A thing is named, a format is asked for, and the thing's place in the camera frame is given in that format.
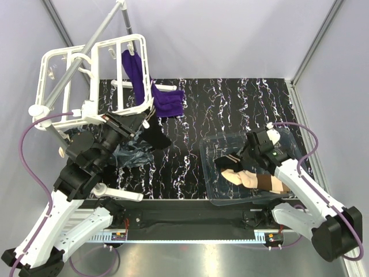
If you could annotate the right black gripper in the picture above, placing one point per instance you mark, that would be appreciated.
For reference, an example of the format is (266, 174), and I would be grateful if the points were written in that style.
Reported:
(245, 151)

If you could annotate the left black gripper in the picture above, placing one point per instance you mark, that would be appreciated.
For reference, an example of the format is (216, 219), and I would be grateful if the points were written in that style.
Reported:
(127, 125)

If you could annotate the black striped sock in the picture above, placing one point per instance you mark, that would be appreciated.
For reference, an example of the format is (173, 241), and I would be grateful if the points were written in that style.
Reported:
(153, 134)
(230, 162)

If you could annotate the white plastic clip hanger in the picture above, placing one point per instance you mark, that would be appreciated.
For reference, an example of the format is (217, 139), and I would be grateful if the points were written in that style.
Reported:
(42, 109)

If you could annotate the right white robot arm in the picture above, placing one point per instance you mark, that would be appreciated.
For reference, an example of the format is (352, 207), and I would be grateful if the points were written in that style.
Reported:
(333, 229)

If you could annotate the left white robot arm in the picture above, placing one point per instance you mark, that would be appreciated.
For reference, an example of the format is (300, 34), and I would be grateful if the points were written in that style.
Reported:
(46, 248)

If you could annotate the dark leaf patterned cloth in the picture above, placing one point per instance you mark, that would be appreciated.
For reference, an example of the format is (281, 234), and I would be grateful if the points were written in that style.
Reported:
(132, 155)

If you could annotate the cream sock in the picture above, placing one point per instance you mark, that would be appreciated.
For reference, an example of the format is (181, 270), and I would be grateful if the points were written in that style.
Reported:
(245, 178)

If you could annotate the brown striped sock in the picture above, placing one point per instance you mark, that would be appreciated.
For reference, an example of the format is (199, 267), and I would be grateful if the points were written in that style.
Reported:
(271, 184)

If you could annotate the purple sock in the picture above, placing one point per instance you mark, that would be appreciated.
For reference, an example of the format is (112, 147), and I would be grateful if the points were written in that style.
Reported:
(167, 104)

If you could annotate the clear plastic bin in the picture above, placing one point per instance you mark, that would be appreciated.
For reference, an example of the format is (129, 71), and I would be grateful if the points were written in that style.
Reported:
(221, 191)

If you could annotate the black marbled mat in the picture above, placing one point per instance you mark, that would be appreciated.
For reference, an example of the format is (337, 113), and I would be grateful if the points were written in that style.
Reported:
(211, 107)

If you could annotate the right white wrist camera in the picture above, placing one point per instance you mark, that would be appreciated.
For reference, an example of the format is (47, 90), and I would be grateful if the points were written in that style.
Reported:
(273, 134)

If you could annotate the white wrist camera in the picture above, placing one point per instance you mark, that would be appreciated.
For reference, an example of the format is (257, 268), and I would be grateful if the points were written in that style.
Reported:
(88, 113)
(273, 134)

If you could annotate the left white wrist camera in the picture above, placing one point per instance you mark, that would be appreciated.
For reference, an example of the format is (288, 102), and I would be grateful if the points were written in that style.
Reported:
(88, 113)

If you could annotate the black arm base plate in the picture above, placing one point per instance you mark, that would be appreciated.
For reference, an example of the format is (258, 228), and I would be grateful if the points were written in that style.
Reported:
(194, 220)

